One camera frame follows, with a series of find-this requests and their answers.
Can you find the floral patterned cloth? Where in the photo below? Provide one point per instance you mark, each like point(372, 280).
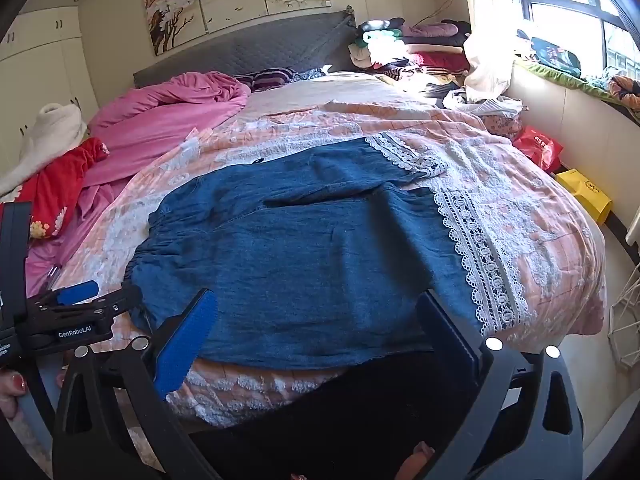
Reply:
point(500, 130)

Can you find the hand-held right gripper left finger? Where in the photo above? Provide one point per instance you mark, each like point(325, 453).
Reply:
point(182, 345)

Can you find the orange and dark cloth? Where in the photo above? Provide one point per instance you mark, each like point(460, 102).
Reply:
point(625, 91)

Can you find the pile of folded clothes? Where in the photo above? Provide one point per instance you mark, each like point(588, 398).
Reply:
point(415, 50)

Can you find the pink duvet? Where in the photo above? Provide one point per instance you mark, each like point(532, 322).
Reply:
point(165, 120)

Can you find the blue denim pants lace trim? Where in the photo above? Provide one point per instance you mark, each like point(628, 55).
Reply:
point(310, 260)

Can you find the cream curtain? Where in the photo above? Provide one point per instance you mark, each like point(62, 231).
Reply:
point(490, 35)

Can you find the grey padded headboard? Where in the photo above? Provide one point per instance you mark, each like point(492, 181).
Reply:
point(250, 45)

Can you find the white striped garment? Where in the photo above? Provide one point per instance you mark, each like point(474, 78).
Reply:
point(485, 105)

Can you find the white fluffy blanket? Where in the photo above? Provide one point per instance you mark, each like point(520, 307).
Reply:
point(50, 135)

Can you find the person's dark clothing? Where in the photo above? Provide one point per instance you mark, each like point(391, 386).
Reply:
point(325, 410)

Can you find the dark green printed bag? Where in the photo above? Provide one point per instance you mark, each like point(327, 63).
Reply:
point(555, 55)

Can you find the dark striped pillow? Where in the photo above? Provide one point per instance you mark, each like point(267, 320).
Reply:
point(267, 79)

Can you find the yellow box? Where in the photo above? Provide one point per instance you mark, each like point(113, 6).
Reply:
point(585, 195)

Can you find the red floral blanket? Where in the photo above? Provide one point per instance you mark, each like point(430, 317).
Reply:
point(60, 180)

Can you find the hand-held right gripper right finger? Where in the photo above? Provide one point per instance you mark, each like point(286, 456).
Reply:
point(452, 332)

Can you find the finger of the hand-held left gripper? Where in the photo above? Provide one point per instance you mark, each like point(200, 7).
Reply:
point(77, 292)
point(122, 300)

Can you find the person's left hand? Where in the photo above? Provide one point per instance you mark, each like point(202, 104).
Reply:
point(10, 392)

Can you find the peach bear blanket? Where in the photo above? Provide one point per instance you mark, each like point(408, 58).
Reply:
point(300, 125)

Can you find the cream wardrobe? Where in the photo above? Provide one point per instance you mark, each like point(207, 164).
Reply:
point(45, 60)

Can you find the red plastic bag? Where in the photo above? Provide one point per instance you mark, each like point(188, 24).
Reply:
point(537, 147)

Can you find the green windowsill mat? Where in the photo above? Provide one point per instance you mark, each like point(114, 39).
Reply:
point(595, 87)

